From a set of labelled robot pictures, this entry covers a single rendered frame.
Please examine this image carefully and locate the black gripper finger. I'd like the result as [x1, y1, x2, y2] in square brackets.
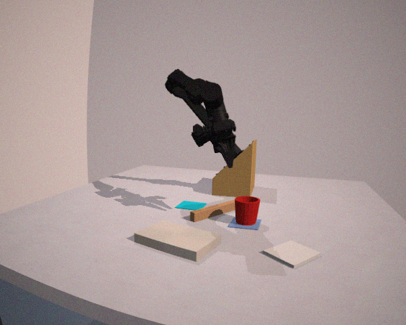
[215, 146, 233, 168]
[214, 134, 236, 165]

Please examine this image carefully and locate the red cup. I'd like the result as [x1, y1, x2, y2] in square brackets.
[235, 196, 260, 225]

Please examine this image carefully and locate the brown wooden bar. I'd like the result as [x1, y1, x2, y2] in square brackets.
[190, 199, 235, 222]

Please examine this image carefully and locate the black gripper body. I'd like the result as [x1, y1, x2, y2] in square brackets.
[208, 110, 235, 138]

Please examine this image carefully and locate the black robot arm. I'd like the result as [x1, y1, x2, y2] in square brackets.
[164, 69, 226, 147]

